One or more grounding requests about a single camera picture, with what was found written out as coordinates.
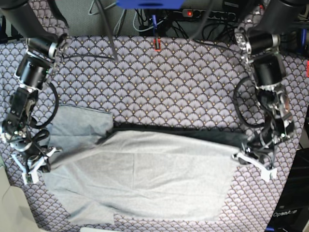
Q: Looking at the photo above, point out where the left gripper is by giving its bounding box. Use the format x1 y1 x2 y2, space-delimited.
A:
232 113 295 182

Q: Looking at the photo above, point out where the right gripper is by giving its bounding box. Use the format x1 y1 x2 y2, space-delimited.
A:
1 118 62 185

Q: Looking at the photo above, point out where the light grey T-shirt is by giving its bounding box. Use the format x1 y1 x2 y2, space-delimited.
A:
42 105 246 225

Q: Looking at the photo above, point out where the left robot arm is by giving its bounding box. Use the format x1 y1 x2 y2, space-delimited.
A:
232 0 309 182

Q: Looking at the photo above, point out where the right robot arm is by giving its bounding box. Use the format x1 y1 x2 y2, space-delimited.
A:
0 0 66 185

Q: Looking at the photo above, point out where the black OpenArm box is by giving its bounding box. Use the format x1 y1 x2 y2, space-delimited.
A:
265 148 309 232

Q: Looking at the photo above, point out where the fan-patterned table cloth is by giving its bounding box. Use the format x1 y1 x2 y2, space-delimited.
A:
0 35 309 232

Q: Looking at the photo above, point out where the red table clamp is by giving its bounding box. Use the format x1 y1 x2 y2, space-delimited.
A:
154 38 161 51

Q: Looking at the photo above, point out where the black power strip red switch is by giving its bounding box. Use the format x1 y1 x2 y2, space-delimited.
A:
181 8 237 22

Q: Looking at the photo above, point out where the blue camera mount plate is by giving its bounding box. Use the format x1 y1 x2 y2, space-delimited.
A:
117 0 184 9

